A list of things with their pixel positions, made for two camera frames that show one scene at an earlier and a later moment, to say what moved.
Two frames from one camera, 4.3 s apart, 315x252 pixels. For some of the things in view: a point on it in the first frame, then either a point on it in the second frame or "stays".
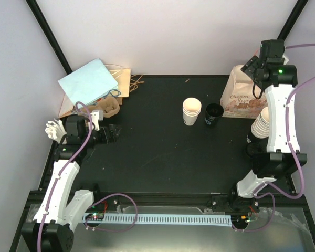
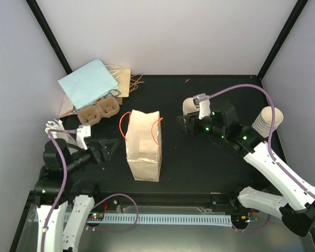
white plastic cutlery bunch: (55, 130) stays
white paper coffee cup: (191, 107) stays
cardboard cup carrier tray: (109, 105) stays
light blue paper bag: (89, 82) stays
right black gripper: (250, 68) -> (191, 123)
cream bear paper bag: (242, 97) -> (142, 132)
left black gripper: (105, 139) -> (104, 156)
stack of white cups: (260, 128) stays
